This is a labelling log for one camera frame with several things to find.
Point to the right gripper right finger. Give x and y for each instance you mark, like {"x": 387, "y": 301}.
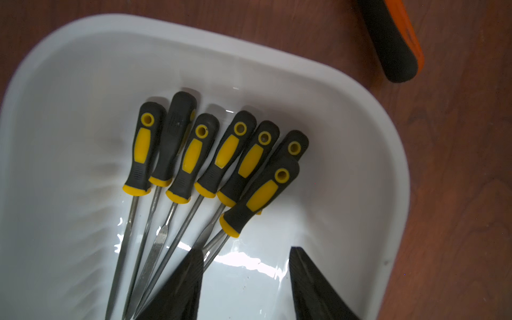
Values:
{"x": 313, "y": 296}

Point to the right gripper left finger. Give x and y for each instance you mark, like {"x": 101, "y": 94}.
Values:
{"x": 179, "y": 297}

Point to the yellow black file seven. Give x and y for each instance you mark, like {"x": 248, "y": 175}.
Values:
{"x": 268, "y": 185}

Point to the yellow black file six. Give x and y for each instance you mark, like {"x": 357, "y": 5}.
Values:
{"x": 294, "y": 146}

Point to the yellow black file four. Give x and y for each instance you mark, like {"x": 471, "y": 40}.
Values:
{"x": 242, "y": 126}

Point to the yellow black file one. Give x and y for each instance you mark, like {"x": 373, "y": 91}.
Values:
{"x": 145, "y": 141}

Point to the yellow black file two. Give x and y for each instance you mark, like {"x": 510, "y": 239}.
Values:
{"x": 175, "y": 127}

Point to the white plastic storage box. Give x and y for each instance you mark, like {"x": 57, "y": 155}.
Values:
{"x": 67, "y": 124}

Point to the orange black pliers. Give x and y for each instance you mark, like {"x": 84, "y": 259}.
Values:
{"x": 394, "y": 39}

